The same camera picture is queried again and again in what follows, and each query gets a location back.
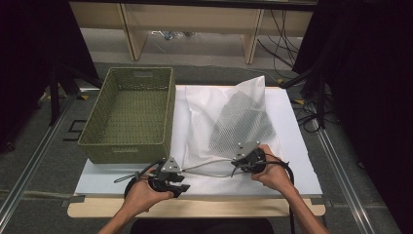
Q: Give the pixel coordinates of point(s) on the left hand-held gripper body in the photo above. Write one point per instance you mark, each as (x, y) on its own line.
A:
(169, 165)

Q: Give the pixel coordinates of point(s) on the black metal stand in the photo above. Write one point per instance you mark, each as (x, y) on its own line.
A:
(54, 97)
(319, 97)

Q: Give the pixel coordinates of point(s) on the green woven basket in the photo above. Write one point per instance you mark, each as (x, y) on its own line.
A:
(130, 113)

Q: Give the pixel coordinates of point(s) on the grey garment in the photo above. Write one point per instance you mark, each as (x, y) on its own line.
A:
(240, 123)

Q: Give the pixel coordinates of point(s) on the person's left hand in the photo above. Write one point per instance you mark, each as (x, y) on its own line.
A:
(139, 195)

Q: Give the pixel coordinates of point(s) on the black curtain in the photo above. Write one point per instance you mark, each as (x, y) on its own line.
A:
(373, 97)
(26, 65)

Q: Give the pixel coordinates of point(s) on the white table sheet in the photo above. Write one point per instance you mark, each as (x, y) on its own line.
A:
(292, 146)

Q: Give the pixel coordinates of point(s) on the person's dark clothing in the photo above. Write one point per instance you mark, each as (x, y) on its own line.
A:
(201, 226)

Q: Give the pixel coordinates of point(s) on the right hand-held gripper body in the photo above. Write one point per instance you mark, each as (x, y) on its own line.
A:
(248, 148)

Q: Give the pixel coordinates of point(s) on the person's right hand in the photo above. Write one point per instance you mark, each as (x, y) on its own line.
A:
(276, 175)

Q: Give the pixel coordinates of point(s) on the aluminium floor rail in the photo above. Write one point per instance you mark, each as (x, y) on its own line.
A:
(29, 169)
(344, 182)

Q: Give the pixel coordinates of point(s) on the white mesh laundry bag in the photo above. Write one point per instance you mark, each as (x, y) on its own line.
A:
(207, 107)

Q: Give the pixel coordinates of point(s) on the light wooden shelf unit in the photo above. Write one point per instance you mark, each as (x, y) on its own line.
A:
(195, 18)

